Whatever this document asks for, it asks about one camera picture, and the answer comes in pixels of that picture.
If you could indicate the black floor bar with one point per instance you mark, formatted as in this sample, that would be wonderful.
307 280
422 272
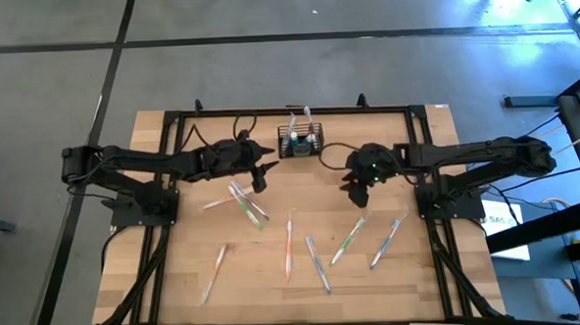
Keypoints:
527 101

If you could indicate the black aluminium table frame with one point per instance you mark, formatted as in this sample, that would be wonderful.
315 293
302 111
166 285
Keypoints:
268 112

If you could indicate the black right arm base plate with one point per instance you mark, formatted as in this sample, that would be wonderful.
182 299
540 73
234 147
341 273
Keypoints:
471 211

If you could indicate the black side beam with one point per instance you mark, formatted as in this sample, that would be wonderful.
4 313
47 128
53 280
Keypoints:
543 227

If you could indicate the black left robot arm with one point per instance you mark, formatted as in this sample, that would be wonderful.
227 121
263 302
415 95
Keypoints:
138 161

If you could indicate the green white toothbrush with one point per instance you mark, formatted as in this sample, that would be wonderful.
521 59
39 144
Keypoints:
247 209
345 239

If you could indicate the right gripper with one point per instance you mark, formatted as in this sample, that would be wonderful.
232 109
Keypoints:
380 163

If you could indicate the black frame clamp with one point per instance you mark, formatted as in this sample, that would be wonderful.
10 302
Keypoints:
362 100
198 107

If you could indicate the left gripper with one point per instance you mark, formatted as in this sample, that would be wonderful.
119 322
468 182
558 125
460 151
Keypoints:
228 159

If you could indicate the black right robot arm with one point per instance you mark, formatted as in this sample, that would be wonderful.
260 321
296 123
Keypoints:
466 155

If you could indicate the white paper sign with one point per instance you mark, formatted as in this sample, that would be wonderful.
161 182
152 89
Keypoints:
512 253

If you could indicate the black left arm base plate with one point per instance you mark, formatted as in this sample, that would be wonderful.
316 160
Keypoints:
121 220

